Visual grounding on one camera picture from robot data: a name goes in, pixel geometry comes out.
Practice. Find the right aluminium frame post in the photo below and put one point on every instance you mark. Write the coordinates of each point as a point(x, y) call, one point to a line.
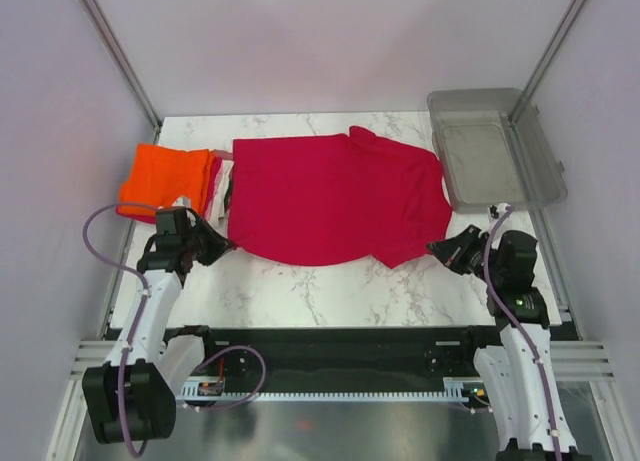
point(558, 39)

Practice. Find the aluminium frame post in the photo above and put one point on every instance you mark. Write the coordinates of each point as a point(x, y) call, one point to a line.
point(110, 41)
point(558, 39)

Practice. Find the folded orange t shirt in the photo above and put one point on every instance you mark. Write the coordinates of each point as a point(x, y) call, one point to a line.
point(159, 176)

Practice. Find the crimson red t shirt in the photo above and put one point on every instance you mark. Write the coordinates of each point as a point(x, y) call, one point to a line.
point(330, 199)

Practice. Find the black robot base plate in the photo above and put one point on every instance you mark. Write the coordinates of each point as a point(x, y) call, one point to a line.
point(350, 358)

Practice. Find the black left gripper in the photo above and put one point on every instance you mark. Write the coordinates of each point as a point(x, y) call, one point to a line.
point(218, 244)

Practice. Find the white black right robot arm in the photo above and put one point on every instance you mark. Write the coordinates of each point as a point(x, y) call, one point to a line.
point(517, 372)

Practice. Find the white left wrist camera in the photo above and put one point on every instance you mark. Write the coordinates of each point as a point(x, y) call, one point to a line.
point(182, 202)

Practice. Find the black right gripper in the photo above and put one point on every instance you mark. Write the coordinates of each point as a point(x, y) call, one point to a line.
point(447, 250)

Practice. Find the left aluminium frame post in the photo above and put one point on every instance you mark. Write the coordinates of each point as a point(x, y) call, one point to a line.
point(110, 41)

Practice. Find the clear grey plastic bin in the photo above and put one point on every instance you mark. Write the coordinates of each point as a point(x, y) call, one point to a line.
point(493, 150)

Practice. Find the folded pink white shirts stack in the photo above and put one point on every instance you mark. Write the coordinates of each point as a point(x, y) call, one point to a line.
point(220, 185)

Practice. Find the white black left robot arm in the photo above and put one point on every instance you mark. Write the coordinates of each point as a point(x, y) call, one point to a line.
point(131, 397)

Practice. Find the white slotted cable duct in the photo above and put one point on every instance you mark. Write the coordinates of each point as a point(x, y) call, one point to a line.
point(207, 390)

